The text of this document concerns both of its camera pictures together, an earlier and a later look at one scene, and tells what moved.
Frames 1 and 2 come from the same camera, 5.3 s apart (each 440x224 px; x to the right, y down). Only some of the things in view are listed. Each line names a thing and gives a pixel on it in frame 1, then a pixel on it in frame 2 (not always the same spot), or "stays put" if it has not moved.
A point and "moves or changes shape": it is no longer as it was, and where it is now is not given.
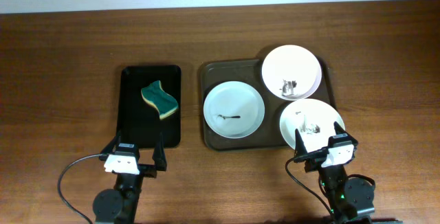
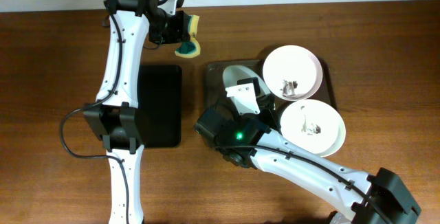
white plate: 314,119 stays put
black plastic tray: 138,121 stays put
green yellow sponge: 154,94 -> 190,49
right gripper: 315,159 -> 258,104
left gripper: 150,171 -> 181,35
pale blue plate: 234,109 moves or changes shape
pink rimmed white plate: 291,72 stays put
